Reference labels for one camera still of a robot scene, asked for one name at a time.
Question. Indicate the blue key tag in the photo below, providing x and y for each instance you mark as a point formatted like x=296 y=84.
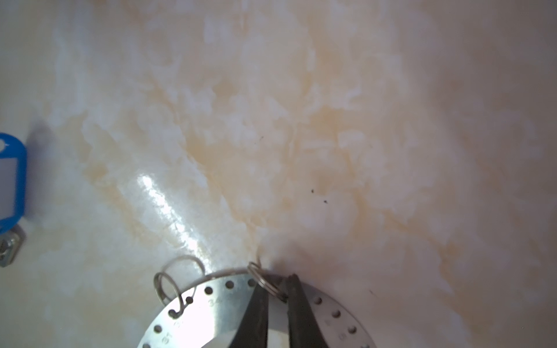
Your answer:
x=13 y=181

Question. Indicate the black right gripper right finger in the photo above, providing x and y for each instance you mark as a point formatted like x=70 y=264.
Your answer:
x=303 y=327

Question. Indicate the silver perforated metal ring disc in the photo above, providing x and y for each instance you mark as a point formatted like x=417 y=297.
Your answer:
x=245 y=307

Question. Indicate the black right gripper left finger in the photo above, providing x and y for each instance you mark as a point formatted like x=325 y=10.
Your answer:
x=253 y=329

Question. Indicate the silver key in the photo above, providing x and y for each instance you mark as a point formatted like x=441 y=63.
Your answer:
x=11 y=242

